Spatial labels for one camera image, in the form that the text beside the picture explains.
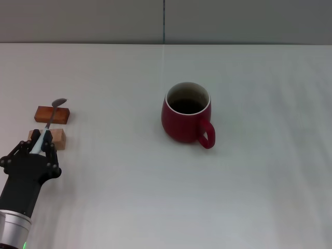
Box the blue handled metal spoon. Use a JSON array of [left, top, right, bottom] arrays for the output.
[[30, 98, 68, 155]]

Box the dark coffee liquid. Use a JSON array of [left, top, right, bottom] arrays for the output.
[[171, 99, 205, 115]]

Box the red ceramic cup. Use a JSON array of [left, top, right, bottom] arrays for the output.
[[161, 81, 216, 150]]

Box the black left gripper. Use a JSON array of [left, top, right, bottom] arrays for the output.
[[0, 130, 63, 217]]

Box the light wooden block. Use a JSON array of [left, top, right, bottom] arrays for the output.
[[28, 128, 67, 151]]

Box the dark reddish wooden block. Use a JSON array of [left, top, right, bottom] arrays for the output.
[[34, 105, 71, 125]]

